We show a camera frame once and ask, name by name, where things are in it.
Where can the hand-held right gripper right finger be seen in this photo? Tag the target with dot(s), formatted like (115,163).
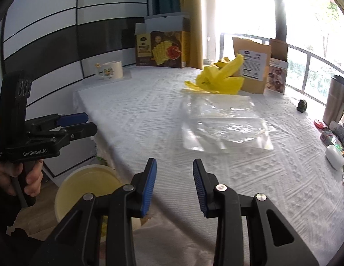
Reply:
(200,188)

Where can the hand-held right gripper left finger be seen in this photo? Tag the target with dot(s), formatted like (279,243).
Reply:
(149,188)

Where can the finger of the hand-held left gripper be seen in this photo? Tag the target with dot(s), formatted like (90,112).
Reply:
(80,131)
(73,118)

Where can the pale yellow plastic bucket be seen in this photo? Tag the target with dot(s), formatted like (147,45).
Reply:
(86,188)

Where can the clear plastic bag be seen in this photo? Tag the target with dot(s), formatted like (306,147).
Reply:
(224,124)

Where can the person's left forearm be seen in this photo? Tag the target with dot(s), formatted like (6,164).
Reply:
(5,221)

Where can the person's left hand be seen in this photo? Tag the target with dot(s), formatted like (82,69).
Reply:
(5,171)

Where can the white lace tablecloth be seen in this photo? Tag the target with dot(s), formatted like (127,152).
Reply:
(160,133)

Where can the white cartoon mug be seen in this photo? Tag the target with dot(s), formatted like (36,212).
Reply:
(112,70)

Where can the brown cracker box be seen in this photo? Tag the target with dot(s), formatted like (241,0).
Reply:
(163,47)

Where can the small dark green figurine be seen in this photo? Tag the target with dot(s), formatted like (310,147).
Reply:
(302,106)

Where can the small red lid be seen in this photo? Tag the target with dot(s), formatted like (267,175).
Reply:
(318,123)

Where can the kraft paper pouch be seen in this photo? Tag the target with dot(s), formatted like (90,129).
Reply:
(252,63)

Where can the white earbud case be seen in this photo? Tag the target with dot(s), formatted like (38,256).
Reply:
(335,157)

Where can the small printed carton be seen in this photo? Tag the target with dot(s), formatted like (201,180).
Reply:
(277,73)

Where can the small colourful box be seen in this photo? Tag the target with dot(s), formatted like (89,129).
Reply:
(331,140)

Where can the balcony railing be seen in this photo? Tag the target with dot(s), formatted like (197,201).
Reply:
(307,72)

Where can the steel tumbler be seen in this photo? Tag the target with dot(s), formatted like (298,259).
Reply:
(335,99)

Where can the yellow curtain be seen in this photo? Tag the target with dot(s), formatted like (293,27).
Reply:
(194,5)

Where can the dark window frame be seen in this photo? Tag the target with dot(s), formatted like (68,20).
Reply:
(276,5)

